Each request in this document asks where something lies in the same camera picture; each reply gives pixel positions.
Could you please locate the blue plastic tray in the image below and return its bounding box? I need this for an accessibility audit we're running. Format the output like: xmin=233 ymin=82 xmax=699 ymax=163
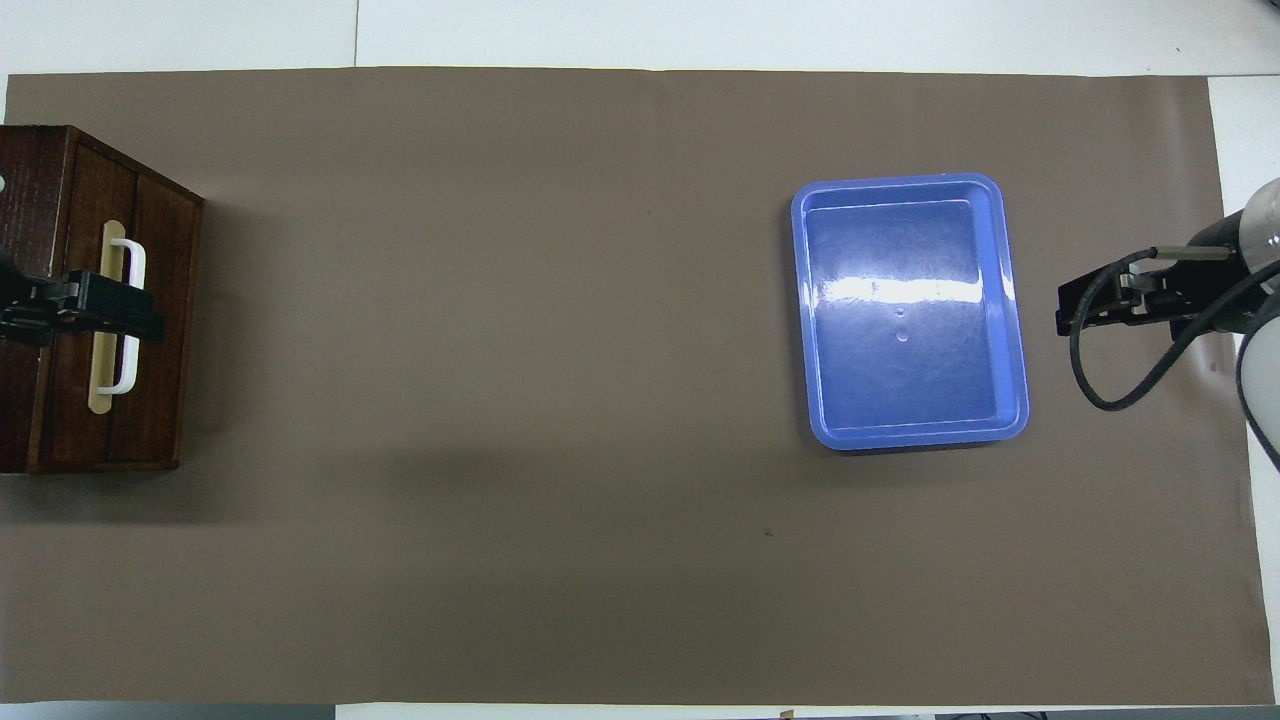
xmin=790 ymin=172 xmax=1031 ymax=451

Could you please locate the white drawer handle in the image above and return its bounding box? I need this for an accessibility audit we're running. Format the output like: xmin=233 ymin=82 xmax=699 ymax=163
xmin=95 ymin=238 xmax=147 ymax=395

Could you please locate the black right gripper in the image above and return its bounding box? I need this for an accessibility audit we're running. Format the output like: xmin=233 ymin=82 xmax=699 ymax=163
xmin=1057 ymin=212 xmax=1251 ymax=338

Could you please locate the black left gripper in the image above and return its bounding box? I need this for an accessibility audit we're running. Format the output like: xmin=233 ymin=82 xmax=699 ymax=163
xmin=0 ymin=245 xmax=166 ymax=346

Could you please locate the dark wooden drawer cabinet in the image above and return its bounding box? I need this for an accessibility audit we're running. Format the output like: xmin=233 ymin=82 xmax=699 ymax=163
xmin=0 ymin=124 xmax=205 ymax=475

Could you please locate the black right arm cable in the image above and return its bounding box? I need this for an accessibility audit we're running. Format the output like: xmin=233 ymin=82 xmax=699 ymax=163
xmin=1070 ymin=246 xmax=1280 ymax=412

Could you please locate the brown table mat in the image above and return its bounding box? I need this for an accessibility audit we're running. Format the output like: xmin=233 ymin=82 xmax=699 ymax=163
xmin=0 ymin=66 xmax=1276 ymax=706

